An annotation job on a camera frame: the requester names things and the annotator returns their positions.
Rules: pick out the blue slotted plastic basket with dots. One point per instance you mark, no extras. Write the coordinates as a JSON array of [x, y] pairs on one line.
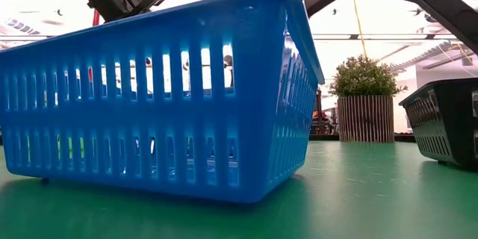
[[149, 119]]

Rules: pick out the black slotted plastic basket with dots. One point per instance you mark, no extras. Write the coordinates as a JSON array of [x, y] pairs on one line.
[[461, 127]]

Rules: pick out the light green plastic basket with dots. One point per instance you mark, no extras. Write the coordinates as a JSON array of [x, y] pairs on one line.
[[70, 148]]

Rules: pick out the dark background equipment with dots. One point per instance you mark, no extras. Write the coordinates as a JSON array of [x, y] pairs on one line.
[[323, 117]]

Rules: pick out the artificial plant in striped pot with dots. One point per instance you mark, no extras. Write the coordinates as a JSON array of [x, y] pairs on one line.
[[366, 119]]

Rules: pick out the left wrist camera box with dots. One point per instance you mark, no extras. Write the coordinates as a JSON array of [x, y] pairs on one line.
[[151, 0]]

